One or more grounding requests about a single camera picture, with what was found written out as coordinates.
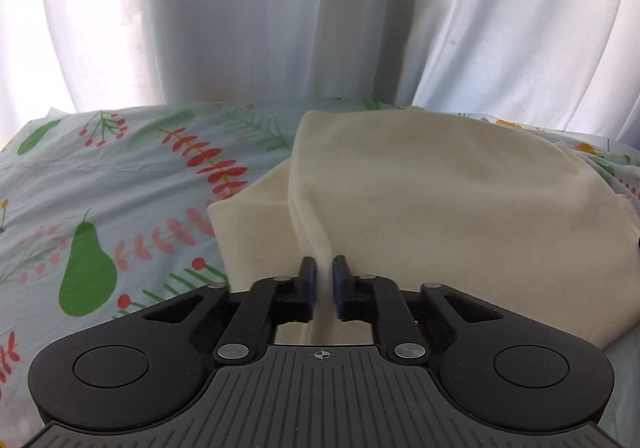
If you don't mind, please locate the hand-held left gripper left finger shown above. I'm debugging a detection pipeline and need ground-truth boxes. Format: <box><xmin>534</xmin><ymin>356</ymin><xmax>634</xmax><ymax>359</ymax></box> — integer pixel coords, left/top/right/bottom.
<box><xmin>142</xmin><ymin>255</ymin><xmax>318</xmax><ymax>369</ymax></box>

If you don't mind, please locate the floral bed sheet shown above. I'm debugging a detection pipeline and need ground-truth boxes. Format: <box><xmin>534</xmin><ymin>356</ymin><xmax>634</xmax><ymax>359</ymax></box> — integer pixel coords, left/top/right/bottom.
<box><xmin>0</xmin><ymin>96</ymin><xmax>640</xmax><ymax>448</ymax></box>

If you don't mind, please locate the white curtain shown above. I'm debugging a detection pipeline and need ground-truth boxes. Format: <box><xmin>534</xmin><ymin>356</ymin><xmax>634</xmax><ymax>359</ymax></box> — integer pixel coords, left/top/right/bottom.
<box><xmin>0</xmin><ymin>0</ymin><xmax>640</xmax><ymax>151</ymax></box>

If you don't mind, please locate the cream knit sweater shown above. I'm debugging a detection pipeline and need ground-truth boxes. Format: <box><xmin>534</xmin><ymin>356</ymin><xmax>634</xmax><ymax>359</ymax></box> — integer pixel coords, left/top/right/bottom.
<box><xmin>206</xmin><ymin>108</ymin><xmax>640</xmax><ymax>350</ymax></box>

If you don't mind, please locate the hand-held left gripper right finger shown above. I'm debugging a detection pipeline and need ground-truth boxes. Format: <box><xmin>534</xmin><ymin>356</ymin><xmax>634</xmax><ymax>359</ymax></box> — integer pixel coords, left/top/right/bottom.
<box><xmin>332</xmin><ymin>255</ymin><xmax>503</xmax><ymax>369</ymax></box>

